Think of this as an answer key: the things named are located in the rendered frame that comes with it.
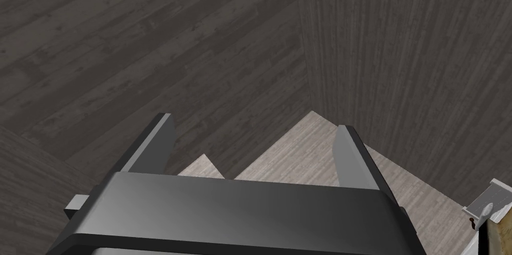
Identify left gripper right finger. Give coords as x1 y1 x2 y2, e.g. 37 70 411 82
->
332 124 399 207

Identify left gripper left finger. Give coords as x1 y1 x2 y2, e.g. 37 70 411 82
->
119 112 177 176

